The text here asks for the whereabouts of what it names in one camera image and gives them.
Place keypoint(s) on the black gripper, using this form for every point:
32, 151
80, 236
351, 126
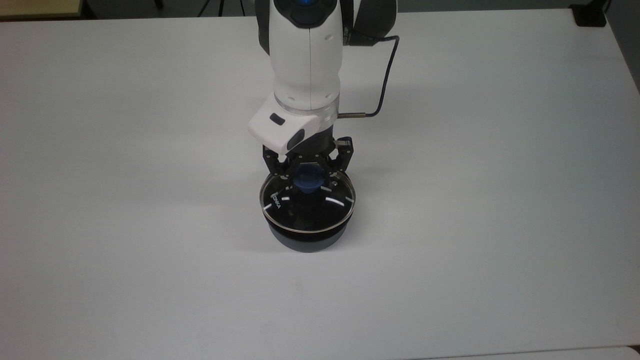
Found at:
315, 150

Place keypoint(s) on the glass lid with blue knob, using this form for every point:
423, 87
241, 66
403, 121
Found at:
307, 205

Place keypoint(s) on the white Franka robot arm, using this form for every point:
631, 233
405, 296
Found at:
305, 65

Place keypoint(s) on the black tripod legs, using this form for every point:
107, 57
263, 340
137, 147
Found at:
222, 6

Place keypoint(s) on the wooden desk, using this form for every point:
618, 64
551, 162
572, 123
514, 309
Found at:
40, 7

